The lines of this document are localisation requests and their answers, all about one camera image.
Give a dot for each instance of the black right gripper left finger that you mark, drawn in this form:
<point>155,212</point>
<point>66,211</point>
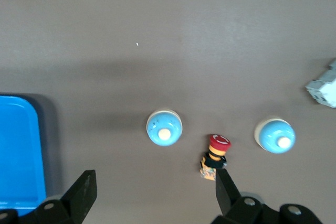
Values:
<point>76,203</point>

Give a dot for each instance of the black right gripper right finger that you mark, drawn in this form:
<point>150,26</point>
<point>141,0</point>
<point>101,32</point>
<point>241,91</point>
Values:
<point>231,205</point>

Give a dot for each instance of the blue desk bell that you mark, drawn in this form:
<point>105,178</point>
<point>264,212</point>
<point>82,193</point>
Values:
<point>273,132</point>
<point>162,124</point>

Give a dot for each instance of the blue plastic tray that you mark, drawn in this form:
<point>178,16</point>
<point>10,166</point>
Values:
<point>18,142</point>

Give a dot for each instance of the white circuit breaker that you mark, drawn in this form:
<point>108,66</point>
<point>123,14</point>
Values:
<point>324,90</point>

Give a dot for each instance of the brown table mat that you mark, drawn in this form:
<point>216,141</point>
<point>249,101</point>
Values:
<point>168,37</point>

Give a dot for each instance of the red button yellow collar switch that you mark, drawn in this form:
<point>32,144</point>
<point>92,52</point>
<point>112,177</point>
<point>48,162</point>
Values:
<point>219,142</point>

